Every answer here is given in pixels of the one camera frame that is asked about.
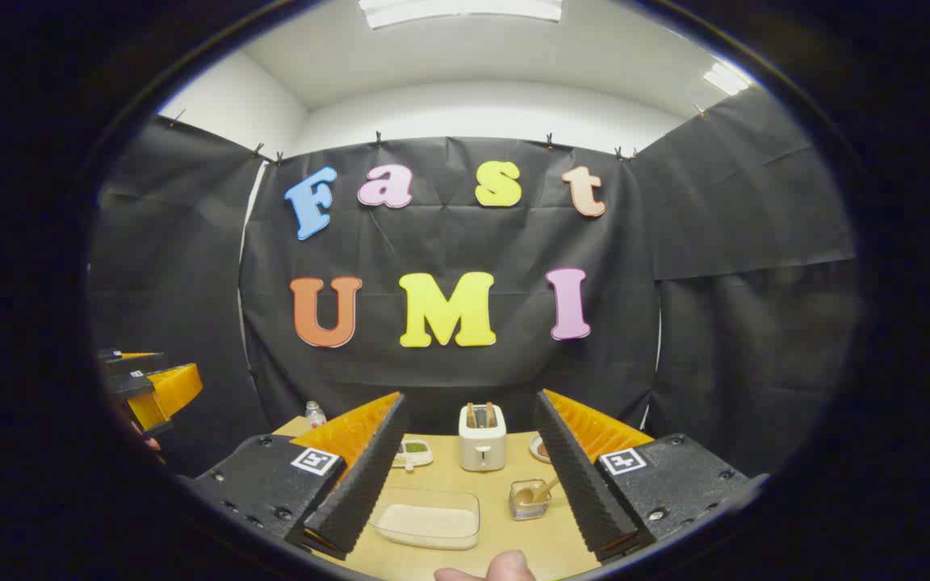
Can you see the long ceiling light panel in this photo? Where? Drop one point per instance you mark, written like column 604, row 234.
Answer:
column 461, row 10

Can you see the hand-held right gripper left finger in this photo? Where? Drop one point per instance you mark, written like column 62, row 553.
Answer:
column 368, row 476

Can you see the small red label bottle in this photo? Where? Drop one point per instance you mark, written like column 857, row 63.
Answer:
column 316, row 415

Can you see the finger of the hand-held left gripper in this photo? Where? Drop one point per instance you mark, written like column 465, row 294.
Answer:
column 130, row 385
column 130, row 361

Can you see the clear plastic tray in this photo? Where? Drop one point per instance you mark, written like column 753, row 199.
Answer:
column 425, row 500

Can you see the small ceiling light panel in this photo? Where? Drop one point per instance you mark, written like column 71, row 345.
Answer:
column 726, row 79

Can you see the small white plate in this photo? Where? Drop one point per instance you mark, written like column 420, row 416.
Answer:
column 540, row 449

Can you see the white toaster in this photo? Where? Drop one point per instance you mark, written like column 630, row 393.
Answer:
column 481, row 448

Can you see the wooden spoon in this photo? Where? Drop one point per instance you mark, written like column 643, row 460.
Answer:
column 528, row 495

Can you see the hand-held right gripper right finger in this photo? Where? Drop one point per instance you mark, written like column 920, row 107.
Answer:
column 582, row 476

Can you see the white divided grain dish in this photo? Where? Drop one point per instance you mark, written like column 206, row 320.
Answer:
column 414, row 452

